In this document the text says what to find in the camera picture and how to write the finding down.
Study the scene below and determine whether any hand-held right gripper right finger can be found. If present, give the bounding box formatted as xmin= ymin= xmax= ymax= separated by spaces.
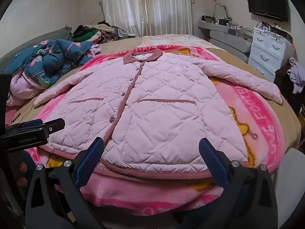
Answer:
xmin=199 ymin=137 xmax=279 ymax=229

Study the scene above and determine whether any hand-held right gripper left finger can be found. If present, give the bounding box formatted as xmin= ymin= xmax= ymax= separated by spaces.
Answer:
xmin=25 ymin=136 xmax=105 ymax=229

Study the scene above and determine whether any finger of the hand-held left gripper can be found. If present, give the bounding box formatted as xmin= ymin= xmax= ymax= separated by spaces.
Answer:
xmin=40 ymin=118 xmax=65 ymax=134
xmin=5 ymin=119 xmax=45 ymax=131

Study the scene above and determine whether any pink quilted jacket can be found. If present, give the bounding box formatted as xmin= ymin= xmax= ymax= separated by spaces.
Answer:
xmin=33 ymin=48 xmax=284 ymax=180

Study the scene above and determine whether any pile of folded clothes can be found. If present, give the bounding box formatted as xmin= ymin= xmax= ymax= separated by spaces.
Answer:
xmin=71 ymin=20 xmax=120 ymax=44

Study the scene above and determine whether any dark chair with clothes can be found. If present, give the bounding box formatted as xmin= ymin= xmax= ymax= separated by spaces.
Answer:
xmin=274 ymin=65 xmax=305 ymax=115

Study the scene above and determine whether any person's left hand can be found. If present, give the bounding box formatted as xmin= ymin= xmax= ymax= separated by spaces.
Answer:
xmin=16 ymin=162 xmax=28 ymax=185

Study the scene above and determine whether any pink printed blanket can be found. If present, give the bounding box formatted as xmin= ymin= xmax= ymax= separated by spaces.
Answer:
xmin=24 ymin=43 xmax=286 ymax=216

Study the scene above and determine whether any blue flamingo print comforter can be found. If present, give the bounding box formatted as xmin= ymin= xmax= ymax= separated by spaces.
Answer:
xmin=5 ymin=39 xmax=102 ymax=106

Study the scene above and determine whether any light pink cloth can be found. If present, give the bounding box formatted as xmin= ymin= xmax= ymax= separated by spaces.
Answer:
xmin=90 ymin=43 xmax=102 ymax=56

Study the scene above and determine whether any grey headboard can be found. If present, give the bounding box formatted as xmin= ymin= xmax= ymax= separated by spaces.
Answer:
xmin=0 ymin=25 xmax=73 ymax=60

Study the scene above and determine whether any bed with tan sheet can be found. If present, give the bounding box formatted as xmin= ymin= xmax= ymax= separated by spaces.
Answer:
xmin=0 ymin=34 xmax=302 ymax=220

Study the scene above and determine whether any lavender garment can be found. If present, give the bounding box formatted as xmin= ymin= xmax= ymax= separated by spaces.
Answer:
xmin=287 ymin=57 xmax=305 ymax=95

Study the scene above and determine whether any white drawer cabinet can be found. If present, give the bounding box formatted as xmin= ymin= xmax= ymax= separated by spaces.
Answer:
xmin=248 ymin=26 xmax=295 ymax=83

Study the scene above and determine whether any grey curved shelf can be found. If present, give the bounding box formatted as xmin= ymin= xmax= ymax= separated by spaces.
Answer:
xmin=198 ymin=20 xmax=253 ymax=64

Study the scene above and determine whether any peach printed mat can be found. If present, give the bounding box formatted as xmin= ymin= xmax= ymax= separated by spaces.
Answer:
xmin=140 ymin=34 xmax=215 ymax=50

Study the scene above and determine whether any clutter of small electronics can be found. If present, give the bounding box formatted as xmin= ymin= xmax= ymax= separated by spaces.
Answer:
xmin=201 ymin=15 xmax=253 ymax=39

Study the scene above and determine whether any black box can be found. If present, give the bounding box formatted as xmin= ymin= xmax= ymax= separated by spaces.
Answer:
xmin=270 ymin=26 xmax=293 ymax=41

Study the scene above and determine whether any white striped curtain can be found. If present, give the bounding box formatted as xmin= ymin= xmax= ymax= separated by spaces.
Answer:
xmin=101 ymin=0 xmax=193 ymax=38

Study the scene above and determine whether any black wall television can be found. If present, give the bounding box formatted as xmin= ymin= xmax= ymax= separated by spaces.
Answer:
xmin=246 ymin=0 xmax=289 ymax=22

